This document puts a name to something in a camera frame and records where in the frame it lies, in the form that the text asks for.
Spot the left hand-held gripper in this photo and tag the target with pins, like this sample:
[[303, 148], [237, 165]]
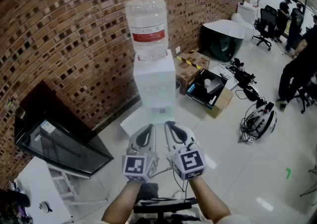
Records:
[[133, 166]]

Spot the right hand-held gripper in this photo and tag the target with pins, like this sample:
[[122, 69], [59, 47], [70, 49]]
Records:
[[189, 161]]

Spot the white water dispenser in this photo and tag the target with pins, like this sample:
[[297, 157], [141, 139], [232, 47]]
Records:
[[153, 76]]

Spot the person's left forearm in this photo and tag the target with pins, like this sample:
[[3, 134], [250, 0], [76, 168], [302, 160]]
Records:
[[123, 203]]

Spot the person's right forearm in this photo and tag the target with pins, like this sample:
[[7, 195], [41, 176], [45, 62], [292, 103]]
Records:
[[208, 203]]

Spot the black product box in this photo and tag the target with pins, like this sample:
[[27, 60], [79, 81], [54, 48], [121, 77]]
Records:
[[198, 89]]

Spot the plain cardboard box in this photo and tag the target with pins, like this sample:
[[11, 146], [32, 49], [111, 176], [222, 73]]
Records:
[[223, 101]]

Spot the cardboard box striped tape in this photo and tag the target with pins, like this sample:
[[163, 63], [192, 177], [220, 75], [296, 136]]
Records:
[[184, 74]]

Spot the small printed floor tags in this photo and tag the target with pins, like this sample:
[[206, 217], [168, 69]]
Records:
[[247, 138]]

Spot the white flat sheet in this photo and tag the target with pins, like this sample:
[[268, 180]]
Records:
[[220, 69]]

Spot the black glass front appliance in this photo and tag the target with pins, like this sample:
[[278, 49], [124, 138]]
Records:
[[62, 141]]

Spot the white metal rack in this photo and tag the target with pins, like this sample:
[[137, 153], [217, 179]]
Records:
[[37, 188]]

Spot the small metal pot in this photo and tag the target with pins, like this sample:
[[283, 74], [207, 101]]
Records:
[[44, 207]]

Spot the clear water bottle red label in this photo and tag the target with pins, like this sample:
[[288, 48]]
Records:
[[147, 19]]

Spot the black swivel chair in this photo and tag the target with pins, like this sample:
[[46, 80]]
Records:
[[304, 99]]

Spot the white toilet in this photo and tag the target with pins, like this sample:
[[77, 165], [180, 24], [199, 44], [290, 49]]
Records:
[[245, 17]]

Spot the small green tag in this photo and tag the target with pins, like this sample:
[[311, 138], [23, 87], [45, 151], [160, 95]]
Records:
[[9, 102]]

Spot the black bag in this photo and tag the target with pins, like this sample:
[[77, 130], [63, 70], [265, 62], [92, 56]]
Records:
[[15, 198]]

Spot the black office chair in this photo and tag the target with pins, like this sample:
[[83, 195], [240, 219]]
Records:
[[266, 22]]

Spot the black bar frame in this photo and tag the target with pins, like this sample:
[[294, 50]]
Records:
[[161, 207]]

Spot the white wall socket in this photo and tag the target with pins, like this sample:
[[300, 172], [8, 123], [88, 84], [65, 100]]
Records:
[[178, 49]]

